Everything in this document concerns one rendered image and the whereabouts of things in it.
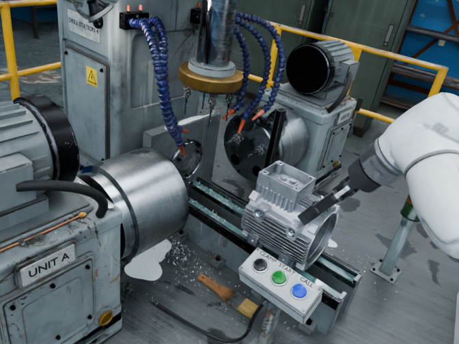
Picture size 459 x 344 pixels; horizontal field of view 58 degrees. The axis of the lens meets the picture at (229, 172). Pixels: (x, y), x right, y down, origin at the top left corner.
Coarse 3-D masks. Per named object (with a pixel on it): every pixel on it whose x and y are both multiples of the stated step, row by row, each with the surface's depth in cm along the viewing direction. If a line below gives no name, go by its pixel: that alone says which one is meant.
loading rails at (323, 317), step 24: (192, 192) 141; (216, 192) 138; (192, 216) 129; (216, 216) 126; (240, 216) 130; (192, 240) 133; (216, 240) 125; (240, 240) 118; (216, 264) 123; (240, 264) 121; (336, 264) 116; (336, 288) 114; (336, 312) 105
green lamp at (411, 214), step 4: (404, 204) 121; (408, 204) 119; (404, 208) 121; (408, 208) 119; (412, 208) 118; (404, 212) 120; (408, 212) 119; (412, 212) 119; (408, 216) 120; (412, 216) 119; (416, 216) 119
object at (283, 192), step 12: (276, 168) 114; (288, 168) 114; (264, 180) 108; (276, 180) 105; (288, 180) 110; (300, 180) 112; (312, 180) 108; (264, 192) 109; (276, 192) 107; (288, 192) 104; (300, 192) 104; (276, 204) 107; (288, 204) 105
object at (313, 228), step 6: (252, 192) 110; (258, 192) 109; (252, 198) 109; (258, 198) 110; (336, 210) 109; (312, 222) 101; (312, 228) 101; (318, 228) 101; (246, 234) 115; (312, 234) 102; (300, 264) 107; (306, 264) 107
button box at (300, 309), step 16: (256, 256) 91; (240, 272) 90; (256, 272) 88; (272, 272) 88; (288, 272) 87; (256, 288) 89; (272, 288) 85; (288, 288) 85; (320, 288) 84; (288, 304) 83; (304, 304) 82; (304, 320) 83
